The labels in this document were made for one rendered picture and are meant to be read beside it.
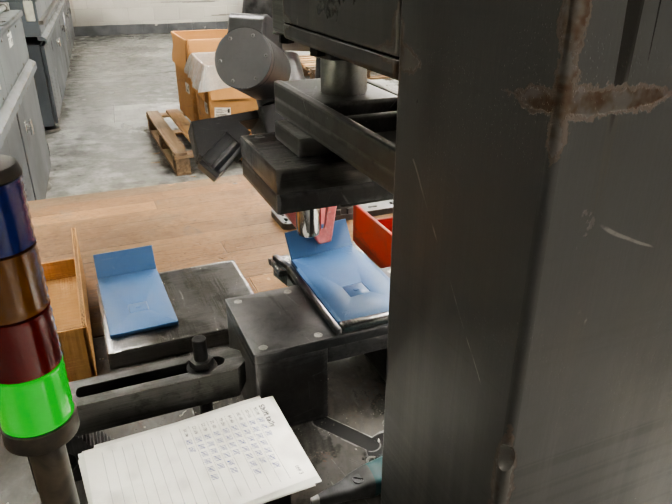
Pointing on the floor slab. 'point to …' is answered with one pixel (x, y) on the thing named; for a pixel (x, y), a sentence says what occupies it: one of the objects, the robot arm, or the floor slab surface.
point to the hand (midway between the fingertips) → (318, 236)
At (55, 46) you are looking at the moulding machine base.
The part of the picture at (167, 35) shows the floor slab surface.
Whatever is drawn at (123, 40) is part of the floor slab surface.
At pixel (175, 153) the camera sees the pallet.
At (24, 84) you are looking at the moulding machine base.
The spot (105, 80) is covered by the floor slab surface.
